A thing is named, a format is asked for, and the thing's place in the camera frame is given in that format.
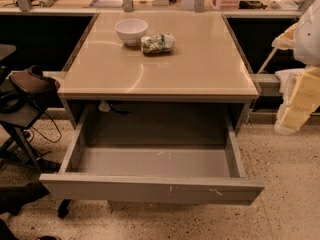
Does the green white snack bag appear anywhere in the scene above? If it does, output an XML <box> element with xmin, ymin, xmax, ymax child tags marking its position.
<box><xmin>141</xmin><ymin>33</ymin><xmax>175</xmax><ymax>54</ymax></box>

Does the black side stand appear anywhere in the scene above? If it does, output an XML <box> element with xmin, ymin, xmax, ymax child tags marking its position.
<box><xmin>0</xmin><ymin>43</ymin><xmax>63</xmax><ymax>172</ymax></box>

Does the beige top drawer cabinet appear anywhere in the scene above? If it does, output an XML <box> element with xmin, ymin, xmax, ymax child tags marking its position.
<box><xmin>57</xmin><ymin>11</ymin><xmax>261</xmax><ymax>137</ymax></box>

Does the white ceramic bowl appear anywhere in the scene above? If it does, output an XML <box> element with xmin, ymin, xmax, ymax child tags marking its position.
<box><xmin>115</xmin><ymin>19</ymin><xmax>149</xmax><ymax>46</ymax></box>

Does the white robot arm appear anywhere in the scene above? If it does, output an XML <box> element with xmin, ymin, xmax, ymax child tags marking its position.
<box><xmin>272</xmin><ymin>0</ymin><xmax>320</xmax><ymax>135</ymax></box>

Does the black cable on floor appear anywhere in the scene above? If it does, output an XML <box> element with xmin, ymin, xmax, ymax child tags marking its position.
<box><xmin>23</xmin><ymin>110</ymin><xmax>64</xmax><ymax>145</ymax></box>

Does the black tool pile right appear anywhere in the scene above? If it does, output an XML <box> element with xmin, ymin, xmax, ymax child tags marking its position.
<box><xmin>239</xmin><ymin>0</ymin><xmax>267</xmax><ymax>9</ymax></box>

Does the brown VR headset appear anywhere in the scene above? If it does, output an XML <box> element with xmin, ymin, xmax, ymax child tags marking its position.
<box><xmin>0</xmin><ymin>65</ymin><xmax>60</xmax><ymax>114</ymax></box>

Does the grey top drawer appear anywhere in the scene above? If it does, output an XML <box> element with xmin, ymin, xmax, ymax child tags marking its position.
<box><xmin>40</xmin><ymin>103</ymin><xmax>264</xmax><ymax>205</ymax></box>

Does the white dustpan with handle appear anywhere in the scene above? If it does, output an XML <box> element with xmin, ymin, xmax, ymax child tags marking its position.
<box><xmin>254</xmin><ymin>47</ymin><xmax>303</xmax><ymax>96</ymax></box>

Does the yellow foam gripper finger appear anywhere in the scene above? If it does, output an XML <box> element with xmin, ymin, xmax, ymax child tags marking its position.
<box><xmin>271</xmin><ymin>23</ymin><xmax>297</xmax><ymax>50</ymax></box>
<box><xmin>274</xmin><ymin>66</ymin><xmax>320</xmax><ymax>135</ymax></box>

